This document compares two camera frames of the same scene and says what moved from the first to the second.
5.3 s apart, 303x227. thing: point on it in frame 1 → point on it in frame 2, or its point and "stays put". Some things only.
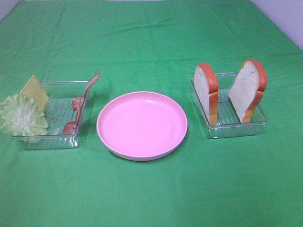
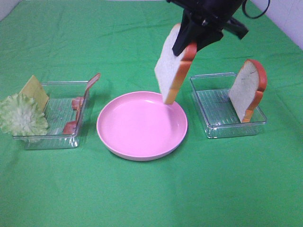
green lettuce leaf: (22, 117) stays put
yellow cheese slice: (33, 89) stays put
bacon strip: (91, 82) stays put
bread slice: (207, 86) → (172, 71)
